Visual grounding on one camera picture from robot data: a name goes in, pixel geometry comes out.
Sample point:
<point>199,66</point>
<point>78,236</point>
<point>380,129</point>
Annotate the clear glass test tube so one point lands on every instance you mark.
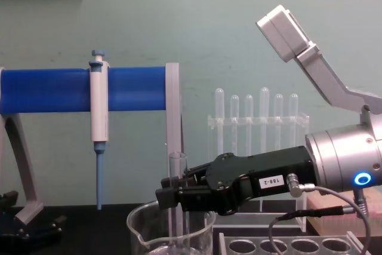
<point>176,162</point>

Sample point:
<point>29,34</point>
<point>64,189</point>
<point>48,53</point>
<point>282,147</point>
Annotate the white and blue pipette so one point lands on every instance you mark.
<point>98,102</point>

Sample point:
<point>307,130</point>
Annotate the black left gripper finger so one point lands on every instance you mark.
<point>53,225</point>
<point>9,202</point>

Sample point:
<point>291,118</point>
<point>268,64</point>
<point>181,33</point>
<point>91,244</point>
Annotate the clear plastic test tube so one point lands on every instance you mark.
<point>234,108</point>
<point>293,108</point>
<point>263,102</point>
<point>249,108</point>
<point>219,102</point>
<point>278,108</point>

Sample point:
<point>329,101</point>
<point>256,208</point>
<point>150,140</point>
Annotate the clear acrylic tube rack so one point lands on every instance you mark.
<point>286,123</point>

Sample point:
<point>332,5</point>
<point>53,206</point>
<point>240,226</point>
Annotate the grey rack with round holes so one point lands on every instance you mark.
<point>286,235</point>

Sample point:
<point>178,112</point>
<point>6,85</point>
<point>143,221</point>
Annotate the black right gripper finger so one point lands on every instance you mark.
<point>191,198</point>
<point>194,177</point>

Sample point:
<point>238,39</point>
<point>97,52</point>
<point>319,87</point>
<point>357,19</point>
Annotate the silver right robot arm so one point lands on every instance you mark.
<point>337,153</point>

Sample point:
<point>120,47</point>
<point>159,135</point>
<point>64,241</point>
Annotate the blue and grey pipette stand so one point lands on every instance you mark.
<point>44,89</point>

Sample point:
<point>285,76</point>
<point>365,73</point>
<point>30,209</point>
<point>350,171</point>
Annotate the clear glass beaker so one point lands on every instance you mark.
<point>149,225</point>

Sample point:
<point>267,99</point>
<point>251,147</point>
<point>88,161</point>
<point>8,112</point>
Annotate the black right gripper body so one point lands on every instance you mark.
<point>238,174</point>

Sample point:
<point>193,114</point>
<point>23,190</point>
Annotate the pale wooden block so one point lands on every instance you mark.
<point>334,222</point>

